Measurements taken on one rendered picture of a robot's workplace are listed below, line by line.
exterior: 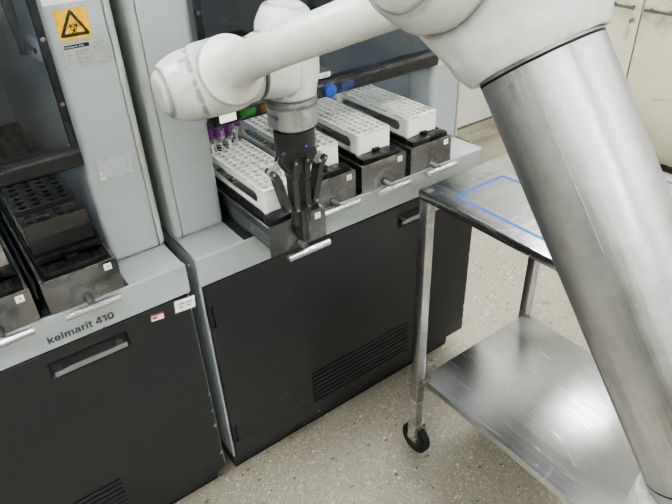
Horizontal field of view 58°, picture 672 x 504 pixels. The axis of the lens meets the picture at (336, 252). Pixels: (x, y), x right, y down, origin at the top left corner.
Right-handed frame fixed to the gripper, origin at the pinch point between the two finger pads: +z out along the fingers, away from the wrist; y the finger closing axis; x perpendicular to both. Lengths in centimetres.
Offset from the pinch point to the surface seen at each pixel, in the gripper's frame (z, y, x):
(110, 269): 1.4, 35.1, -11.0
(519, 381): 52, -45, 25
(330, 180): -0.2, -14.9, -11.0
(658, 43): 18, -229, -53
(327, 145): -6.5, -17.4, -15.0
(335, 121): -6.3, -27.6, -26.0
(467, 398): 52, -30, 21
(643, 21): 10, -229, -63
